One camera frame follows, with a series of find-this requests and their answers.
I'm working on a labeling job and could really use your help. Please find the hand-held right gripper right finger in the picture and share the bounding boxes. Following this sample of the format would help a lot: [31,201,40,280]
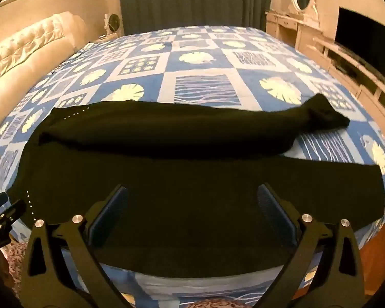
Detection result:
[257,183,363,308]

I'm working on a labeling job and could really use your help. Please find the dark curtain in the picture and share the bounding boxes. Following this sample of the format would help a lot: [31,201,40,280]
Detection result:
[117,0,275,36]

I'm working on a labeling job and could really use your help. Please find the brown floral patterned cloth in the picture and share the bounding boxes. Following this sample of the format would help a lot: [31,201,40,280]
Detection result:
[0,240,247,308]

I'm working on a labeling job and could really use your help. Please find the cream vanity dresser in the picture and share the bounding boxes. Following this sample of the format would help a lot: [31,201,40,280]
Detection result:
[265,9,324,58]

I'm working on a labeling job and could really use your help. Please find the small round fan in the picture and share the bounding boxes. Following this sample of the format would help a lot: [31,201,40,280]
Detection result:
[104,13,121,36]

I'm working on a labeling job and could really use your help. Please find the cream tufted headboard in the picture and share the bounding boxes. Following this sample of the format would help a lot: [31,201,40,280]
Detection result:
[0,11,87,135]

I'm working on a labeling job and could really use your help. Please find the black pants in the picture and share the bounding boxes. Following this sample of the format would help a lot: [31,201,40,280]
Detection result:
[7,93,385,278]

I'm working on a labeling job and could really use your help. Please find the black flat-screen television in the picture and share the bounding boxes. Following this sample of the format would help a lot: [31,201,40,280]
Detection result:
[335,6,385,79]

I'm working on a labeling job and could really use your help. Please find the blue patterned bedsheet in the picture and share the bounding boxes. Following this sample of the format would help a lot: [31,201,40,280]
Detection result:
[0,25,385,308]

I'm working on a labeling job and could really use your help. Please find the cream television console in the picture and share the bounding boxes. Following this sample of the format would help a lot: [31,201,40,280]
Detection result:
[313,35,385,138]

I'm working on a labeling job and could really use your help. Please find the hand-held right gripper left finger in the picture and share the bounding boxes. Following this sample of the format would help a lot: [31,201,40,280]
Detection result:
[22,184,129,308]

